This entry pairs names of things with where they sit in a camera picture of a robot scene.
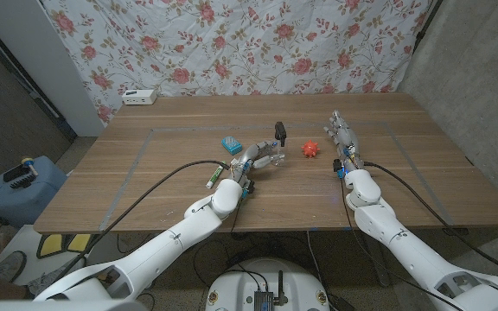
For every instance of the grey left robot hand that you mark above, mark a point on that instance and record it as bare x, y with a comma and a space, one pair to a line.
249, 157

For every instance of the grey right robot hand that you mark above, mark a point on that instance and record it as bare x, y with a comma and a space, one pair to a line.
346, 138

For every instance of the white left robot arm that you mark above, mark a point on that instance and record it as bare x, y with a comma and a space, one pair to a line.
167, 246

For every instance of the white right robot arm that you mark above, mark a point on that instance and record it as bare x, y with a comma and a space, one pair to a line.
404, 255

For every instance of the red spiky stress ball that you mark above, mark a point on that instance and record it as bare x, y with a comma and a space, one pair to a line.
310, 149

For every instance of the green white marker pen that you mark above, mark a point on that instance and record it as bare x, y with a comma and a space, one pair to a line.
215, 175

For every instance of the floral backdrop cloth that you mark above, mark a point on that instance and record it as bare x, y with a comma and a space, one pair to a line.
240, 43

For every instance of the white robot torso base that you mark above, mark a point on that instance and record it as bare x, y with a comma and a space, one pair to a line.
240, 281

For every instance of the grey table leg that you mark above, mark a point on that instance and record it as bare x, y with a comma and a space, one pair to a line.
376, 259

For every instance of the white power strip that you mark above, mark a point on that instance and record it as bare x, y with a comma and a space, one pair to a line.
138, 97

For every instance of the black backdrop stand pole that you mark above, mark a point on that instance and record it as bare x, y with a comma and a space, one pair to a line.
426, 23

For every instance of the black antenna module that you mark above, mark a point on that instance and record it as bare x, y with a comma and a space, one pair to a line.
264, 298

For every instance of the yellow disc with black rim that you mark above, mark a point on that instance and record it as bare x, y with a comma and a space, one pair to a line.
52, 244

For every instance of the yellow blue small tool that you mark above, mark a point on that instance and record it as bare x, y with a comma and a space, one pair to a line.
28, 163

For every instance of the blue storage box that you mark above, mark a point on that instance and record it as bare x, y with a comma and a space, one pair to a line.
24, 201

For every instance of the black brush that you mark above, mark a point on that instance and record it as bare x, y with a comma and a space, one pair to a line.
17, 175

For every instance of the grey round item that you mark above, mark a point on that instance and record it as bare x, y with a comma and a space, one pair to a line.
11, 265

